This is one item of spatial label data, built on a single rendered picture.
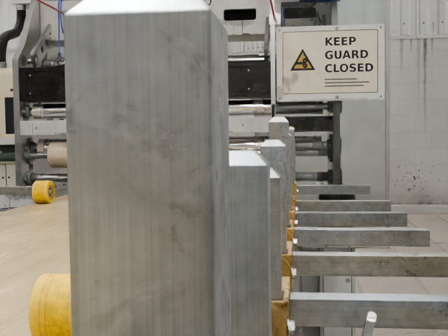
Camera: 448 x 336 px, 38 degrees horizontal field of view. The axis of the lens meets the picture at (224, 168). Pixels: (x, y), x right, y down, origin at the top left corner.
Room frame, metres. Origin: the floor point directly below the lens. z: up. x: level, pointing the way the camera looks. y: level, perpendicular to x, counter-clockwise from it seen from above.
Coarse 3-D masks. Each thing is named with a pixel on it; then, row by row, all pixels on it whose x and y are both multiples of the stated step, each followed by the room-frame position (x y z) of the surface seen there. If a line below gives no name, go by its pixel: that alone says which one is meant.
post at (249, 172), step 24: (240, 168) 0.40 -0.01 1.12; (264, 168) 0.40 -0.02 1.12; (240, 192) 0.40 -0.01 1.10; (264, 192) 0.40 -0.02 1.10; (240, 216) 0.40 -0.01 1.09; (264, 216) 0.40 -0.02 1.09; (240, 240) 0.40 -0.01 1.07; (264, 240) 0.40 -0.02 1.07; (240, 264) 0.40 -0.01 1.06; (264, 264) 0.40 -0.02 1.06; (240, 288) 0.40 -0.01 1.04; (264, 288) 0.40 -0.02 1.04; (240, 312) 0.40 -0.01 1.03; (264, 312) 0.40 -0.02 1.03
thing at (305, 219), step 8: (296, 216) 1.43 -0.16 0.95; (304, 216) 1.43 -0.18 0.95; (312, 216) 1.43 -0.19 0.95; (320, 216) 1.43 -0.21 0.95; (328, 216) 1.42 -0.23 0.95; (336, 216) 1.42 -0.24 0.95; (344, 216) 1.42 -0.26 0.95; (352, 216) 1.42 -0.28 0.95; (360, 216) 1.42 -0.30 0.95; (368, 216) 1.41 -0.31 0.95; (376, 216) 1.41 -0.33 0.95; (384, 216) 1.41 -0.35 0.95; (392, 216) 1.41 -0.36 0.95; (400, 216) 1.41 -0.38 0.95; (304, 224) 1.43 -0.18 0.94; (312, 224) 1.43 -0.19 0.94; (320, 224) 1.43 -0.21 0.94; (328, 224) 1.42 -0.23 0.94; (336, 224) 1.42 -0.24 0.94; (344, 224) 1.42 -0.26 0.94; (352, 224) 1.42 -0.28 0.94; (360, 224) 1.42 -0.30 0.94; (368, 224) 1.41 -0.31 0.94; (376, 224) 1.41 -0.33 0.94; (384, 224) 1.41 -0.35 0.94; (392, 224) 1.41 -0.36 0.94; (400, 224) 1.41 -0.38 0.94
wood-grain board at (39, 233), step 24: (0, 216) 1.93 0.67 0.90; (24, 216) 1.93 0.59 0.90; (48, 216) 1.92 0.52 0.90; (0, 240) 1.48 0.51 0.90; (24, 240) 1.48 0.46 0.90; (48, 240) 1.47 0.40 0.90; (0, 264) 1.20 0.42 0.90; (24, 264) 1.20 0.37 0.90; (48, 264) 1.20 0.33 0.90; (0, 288) 1.01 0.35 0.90; (24, 288) 1.01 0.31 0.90; (0, 312) 0.87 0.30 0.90; (24, 312) 0.87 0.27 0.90
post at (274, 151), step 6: (264, 144) 0.90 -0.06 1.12; (270, 144) 0.90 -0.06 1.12; (276, 144) 0.90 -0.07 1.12; (282, 144) 0.90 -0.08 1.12; (264, 150) 0.90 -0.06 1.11; (270, 150) 0.90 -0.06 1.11; (276, 150) 0.90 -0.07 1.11; (282, 150) 0.89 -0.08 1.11; (264, 156) 0.90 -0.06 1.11; (270, 156) 0.90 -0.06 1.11; (276, 156) 0.90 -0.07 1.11; (282, 156) 0.90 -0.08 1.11; (270, 162) 0.90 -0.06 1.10; (276, 162) 0.90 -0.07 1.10; (282, 162) 0.90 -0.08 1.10; (276, 168) 0.90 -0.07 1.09; (282, 168) 0.89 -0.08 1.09; (282, 174) 0.90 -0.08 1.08; (282, 180) 0.90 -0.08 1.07; (282, 186) 0.90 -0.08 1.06; (282, 192) 0.89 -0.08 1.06; (282, 198) 0.90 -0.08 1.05; (282, 204) 0.90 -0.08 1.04; (282, 210) 0.90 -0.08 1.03; (282, 216) 0.89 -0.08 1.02; (282, 222) 0.90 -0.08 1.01; (282, 228) 0.90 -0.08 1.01; (282, 234) 0.90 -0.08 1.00; (282, 240) 0.90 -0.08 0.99; (282, 246) 0.90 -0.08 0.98; (282, 252) 0.90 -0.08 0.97
